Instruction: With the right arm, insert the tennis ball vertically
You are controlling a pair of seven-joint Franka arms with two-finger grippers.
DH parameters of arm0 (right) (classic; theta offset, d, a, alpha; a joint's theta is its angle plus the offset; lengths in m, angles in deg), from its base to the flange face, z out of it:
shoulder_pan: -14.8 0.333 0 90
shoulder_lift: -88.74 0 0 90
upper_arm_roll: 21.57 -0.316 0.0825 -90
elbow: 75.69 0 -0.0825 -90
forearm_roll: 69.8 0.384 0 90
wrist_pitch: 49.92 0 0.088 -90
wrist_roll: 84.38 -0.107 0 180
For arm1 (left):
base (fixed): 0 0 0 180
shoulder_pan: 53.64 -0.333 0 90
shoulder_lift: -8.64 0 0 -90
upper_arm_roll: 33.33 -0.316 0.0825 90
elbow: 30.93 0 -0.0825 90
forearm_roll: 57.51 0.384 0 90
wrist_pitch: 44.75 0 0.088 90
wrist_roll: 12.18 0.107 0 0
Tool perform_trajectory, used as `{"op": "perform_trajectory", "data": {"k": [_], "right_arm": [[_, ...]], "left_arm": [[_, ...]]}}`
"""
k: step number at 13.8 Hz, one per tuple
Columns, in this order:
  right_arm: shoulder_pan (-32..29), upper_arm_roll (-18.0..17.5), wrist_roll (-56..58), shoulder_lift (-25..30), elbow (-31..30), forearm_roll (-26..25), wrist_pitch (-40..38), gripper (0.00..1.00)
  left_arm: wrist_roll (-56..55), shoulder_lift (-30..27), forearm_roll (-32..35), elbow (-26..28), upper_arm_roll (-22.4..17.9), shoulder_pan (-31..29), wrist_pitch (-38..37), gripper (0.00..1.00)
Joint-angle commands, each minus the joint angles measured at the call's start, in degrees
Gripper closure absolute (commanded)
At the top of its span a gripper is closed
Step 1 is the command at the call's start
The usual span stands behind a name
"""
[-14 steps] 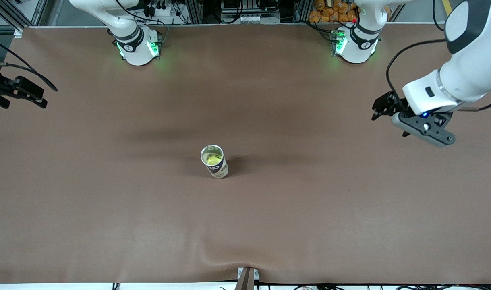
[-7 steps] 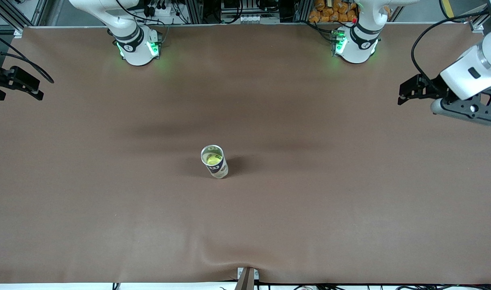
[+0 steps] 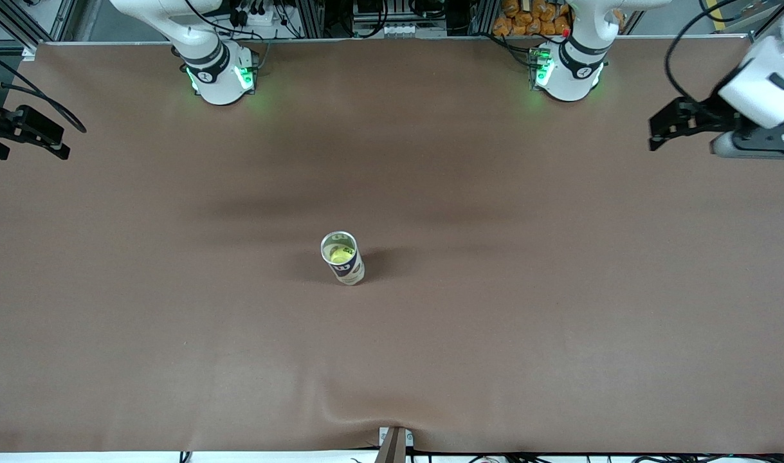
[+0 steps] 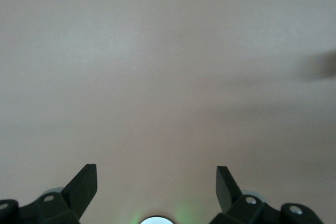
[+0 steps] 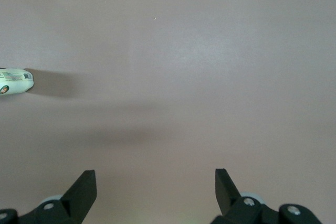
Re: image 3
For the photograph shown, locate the white power strip black plugs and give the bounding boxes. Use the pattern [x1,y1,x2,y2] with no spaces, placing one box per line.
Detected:
[228,3,278,26]

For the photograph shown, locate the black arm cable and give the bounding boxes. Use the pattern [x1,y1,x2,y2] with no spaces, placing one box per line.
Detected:
[664,0,784,105]
[0,47,87,134]

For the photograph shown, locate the orange bagged items pile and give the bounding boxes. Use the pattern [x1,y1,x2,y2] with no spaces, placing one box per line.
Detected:
[493,0,571,37]

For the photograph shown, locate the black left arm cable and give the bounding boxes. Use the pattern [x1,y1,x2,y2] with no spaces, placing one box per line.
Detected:
[664,0,784,105]

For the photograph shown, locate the brown pole grey bracket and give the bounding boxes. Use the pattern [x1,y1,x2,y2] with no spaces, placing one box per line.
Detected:
[377,426,415,463]

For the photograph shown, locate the long white power strip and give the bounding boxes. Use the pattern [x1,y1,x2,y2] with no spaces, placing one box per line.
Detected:
[380,24,448,37]

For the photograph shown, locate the clear Wilson tennis ball can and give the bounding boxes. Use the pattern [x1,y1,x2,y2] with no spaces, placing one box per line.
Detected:
[320,231,366,286]

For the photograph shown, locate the aluminium frame strut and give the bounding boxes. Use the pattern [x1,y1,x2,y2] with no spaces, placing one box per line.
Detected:
[0,0,45,62]
[749,0,784,52]

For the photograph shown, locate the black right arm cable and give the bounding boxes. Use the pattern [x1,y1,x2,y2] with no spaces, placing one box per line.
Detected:
[0,47,87,134]

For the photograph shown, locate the aluminium frame post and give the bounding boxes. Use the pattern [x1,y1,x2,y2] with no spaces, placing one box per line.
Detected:
[297,0,327,38]
[470,0,498,37]

